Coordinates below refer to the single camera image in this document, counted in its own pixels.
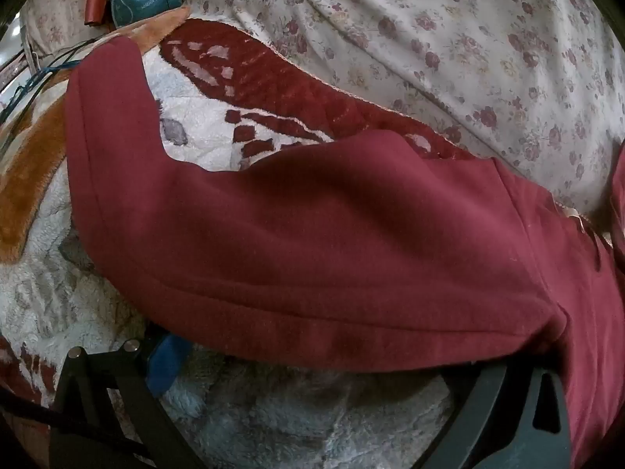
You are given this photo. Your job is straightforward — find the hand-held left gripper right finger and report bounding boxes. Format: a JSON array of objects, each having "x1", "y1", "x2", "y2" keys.
[{"x1": 415, "y1": 364, "x2": 573, "y2": 469}]

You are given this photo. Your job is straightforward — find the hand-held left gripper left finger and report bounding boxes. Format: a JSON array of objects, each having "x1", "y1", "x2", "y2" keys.
[{"x1": 46, "y1": 332, "x2": 206, "y2": 469}]

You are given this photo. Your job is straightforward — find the maroon fleece garment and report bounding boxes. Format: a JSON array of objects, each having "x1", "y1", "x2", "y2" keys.
[{"x1": 63, "y1": 36, "x2": 625, "y2": 469}]

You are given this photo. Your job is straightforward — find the plush floral blanket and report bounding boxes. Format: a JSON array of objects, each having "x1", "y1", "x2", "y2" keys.
[{"x1": 0, "y1": 7, "x2": 611, "y2": 469}]

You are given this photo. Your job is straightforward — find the floral pillow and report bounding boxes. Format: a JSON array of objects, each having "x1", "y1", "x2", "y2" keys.
[{"x1": 22, "y1": 0, "x2": 93, "y2": 57}]

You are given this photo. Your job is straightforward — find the floral bed quilt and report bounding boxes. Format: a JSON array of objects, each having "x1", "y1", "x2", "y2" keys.
[{"x1": 183, "y1": 0, "x2": 625, "y2": 220}]

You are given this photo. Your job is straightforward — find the blue cable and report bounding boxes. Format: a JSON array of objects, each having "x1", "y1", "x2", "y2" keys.
[{"x1": 0, "y1": 39, "x2": 98, "y2": 128}]

